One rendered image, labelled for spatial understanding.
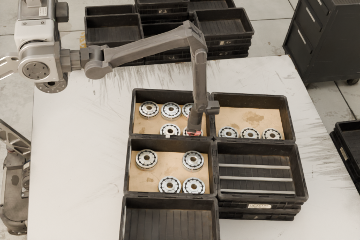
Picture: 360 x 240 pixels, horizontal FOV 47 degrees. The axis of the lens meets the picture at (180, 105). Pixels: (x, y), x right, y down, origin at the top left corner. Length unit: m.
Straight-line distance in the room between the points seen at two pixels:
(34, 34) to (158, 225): 0.92
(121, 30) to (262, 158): 1.55
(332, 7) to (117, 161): 1.79
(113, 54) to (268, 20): 2.89
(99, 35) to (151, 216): 1.63
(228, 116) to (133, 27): 1.27
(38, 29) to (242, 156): 1.11
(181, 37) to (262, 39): 2.58
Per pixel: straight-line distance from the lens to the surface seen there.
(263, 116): 2.25
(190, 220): 1.87
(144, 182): 1.94
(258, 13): 4.31
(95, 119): 2.32
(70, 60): 1.52
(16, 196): 2.67
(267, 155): 2.10
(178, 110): 2.15
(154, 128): 2.11
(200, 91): 1.76
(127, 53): 1.50
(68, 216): 2.04
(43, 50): 1.53
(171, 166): 1.99
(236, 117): 2.21
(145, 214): 1.87
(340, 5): 3.07
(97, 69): 1.52
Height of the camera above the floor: 2.52
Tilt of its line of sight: 50 degrees down
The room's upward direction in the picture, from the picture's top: 7 degrees clockwise
